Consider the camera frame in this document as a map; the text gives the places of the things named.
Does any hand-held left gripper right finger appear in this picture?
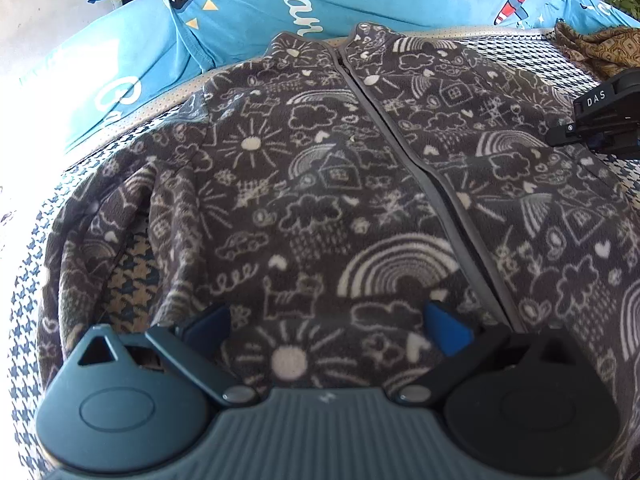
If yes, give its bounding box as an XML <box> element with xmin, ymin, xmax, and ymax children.
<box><xmin>396</xmin><ymin>302</ymin><xmax>576</xmax><ymax>407</ymax></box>

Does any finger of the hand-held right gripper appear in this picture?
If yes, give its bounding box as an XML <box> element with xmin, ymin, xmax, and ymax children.
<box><xmin>586</xmin><ymin>132</ymin><xmax>617</xmax><ymax>152</ymax></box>

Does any brown patterned cloth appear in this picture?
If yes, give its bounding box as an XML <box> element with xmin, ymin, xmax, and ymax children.
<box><xmin>554</xmin><ymin>20</ymin><xmax>640</xmax><ymax>81</ymax></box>

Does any houndstooth bed mat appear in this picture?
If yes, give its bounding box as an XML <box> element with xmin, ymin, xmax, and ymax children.
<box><xmin>0</xmin><ymin>25</ymin><xmax>640</xmax><ymax>480</ymax></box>

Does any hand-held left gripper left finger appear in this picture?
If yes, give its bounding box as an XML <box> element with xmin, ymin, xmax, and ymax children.
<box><xmin>79</xmin><ymin>303</ymin><xmax>260</xmax><ymax>409</ymax></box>

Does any grey doodle-print fleece jacket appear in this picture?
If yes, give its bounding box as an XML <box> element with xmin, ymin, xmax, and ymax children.
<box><xmin>37</xmin><ymin>22</ymin><xmax>640</xmax><ymax>480</ymax></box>

